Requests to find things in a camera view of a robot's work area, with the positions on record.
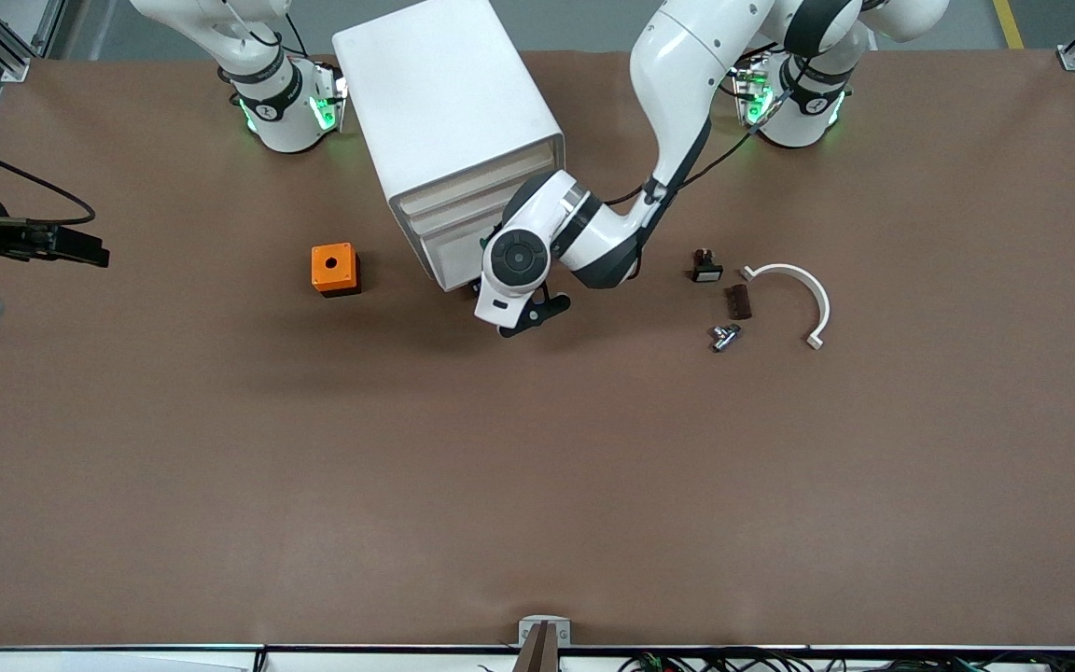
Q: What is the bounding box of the white half-ring clamp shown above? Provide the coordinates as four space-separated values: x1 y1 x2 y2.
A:
739 263 831 352

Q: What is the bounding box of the white table edge rail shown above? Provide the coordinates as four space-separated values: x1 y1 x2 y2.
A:
0 644 1075 672

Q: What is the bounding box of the orange button enclosure box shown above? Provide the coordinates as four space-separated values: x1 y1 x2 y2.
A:
311 243 363 299

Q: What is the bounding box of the brown table mat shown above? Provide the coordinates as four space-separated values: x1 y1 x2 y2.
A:
0 49 1075 650

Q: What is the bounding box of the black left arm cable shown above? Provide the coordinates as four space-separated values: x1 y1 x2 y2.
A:
593 56 790 206

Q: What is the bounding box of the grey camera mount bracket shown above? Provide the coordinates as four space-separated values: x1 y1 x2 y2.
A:
517 615 573 649

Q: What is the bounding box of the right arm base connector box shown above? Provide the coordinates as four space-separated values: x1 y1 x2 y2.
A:
312 59 350 133

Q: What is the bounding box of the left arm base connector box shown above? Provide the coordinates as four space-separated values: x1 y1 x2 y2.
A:
733 54 775 128

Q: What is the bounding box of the black cable bundle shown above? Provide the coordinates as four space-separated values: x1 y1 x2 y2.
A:
477 649 1075 672

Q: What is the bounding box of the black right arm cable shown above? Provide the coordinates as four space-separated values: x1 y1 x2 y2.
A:
0 131 96 227

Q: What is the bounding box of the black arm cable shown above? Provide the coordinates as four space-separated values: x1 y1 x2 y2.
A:
0 131 96 227
593 56 790 206

